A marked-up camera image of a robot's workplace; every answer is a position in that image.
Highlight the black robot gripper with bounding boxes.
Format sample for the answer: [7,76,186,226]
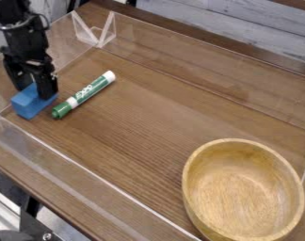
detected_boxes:
[0,13,58,100]

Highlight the blue foam block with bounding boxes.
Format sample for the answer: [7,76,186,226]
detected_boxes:
[11,84,58,120]

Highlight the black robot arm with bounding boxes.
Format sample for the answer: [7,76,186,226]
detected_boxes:
[0,0,58,100]

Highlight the brown wooden bowl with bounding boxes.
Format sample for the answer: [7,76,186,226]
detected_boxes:
[182,138,305,241]

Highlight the green Expo marker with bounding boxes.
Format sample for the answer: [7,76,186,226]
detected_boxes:
[52,71,116,120]

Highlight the clear acrylic tray walls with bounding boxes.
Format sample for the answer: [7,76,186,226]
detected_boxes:
[0,6,305,241]

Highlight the black metal table frame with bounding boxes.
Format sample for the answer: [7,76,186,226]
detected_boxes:
[0,166,64,241]

